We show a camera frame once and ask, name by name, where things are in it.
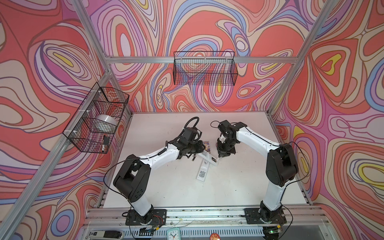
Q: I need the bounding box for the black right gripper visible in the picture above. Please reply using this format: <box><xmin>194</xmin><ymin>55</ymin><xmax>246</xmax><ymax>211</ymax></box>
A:
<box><xmin>216</xmin><ymin>136</ymin><xmax>238</xmax><ymax>158</ymax></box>

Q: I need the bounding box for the white remote with coloured buttons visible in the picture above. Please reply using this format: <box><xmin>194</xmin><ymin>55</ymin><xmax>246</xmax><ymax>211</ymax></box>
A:
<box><xmin>198</xmin><ymin>150</ymin><xmax>219</xmax><ymax>166</ymax></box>

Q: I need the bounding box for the white remote control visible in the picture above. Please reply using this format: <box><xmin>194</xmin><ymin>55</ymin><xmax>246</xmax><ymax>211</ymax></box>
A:
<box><xmin>196</xmin><ymin>160</ymin><xmax>210</xmax><ymax>182</ymax></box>

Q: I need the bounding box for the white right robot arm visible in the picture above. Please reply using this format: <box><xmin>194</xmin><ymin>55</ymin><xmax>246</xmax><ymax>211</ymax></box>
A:
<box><xmin>217</xmin><ymin>120</ymin><xmax>299</xmax><ymax>212</ymax></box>

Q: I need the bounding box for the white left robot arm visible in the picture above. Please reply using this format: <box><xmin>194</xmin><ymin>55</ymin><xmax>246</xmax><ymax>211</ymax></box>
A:
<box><xmin>113</xmin><ymin>127</ymin><xmax>205</xmax><ymax>217</ymax></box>

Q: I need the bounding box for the purple printed card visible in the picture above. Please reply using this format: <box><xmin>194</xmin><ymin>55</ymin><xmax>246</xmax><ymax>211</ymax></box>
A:
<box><xmin>203</xmin><ymin>141</ymin><xmax>211</xmax><ymax>153</ymax></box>

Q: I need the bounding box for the white roll in basket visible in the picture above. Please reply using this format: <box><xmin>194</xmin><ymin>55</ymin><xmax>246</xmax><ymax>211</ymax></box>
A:
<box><xmin>96</xmin><ymin>114</ymin><xmax>118</xmax><ymax>126</ymax></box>

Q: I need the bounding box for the small white clock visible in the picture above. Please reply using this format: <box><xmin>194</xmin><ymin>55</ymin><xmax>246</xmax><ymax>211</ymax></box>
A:
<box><xmin>167</xmin><ymin>228</ymin><xmax>182</xmax><ymax>240</ymax></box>

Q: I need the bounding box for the black corrugated left cable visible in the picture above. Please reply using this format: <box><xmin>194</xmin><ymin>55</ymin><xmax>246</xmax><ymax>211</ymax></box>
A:
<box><xmin>182</xmin><ymin>116</ymin><xmax>202</xmax><ymax>142</ymax></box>

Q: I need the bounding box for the black wire basket back wall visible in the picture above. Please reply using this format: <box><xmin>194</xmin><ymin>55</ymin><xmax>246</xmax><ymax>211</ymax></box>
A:
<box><xmin>173</xmin><ymin>50</ymin><xmax>238</xmax><ymax>86</ymax></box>

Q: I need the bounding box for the black wire basket wall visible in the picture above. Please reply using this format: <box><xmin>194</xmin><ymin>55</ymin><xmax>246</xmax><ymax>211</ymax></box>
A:
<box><xmin>63</xmin><ymin>83</ymin><xmax>130</xmax><ymax>154</ymax></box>
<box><xmin>173</xmin><ymin>50</ymin><xmax>238</xmax><ymax>86</ymax></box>

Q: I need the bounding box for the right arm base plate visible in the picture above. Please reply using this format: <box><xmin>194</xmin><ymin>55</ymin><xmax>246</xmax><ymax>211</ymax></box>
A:
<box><xmin>244</xmin><ymin>206</ymin><xmax>287</xmax><ymax>225</ymax></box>

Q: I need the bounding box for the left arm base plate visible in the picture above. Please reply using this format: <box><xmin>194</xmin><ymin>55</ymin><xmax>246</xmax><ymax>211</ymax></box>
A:
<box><xmin>122</xmin><ymin>209</ymin><xmax>167</xmax><ymax>226</ymax></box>

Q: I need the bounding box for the black wire basket left wall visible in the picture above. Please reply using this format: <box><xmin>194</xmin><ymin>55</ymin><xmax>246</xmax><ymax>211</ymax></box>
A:
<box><xmin>63</xmin><ymin>83</ymin><xmax>130</xmax><ymax>154</ymax></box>

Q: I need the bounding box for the black white device front rail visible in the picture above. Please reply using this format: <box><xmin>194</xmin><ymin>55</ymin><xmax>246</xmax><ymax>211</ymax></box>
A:
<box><xmin>87</xmin><ymin>230</ymin><xmax>124</xmax><ymax>240</ymax></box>

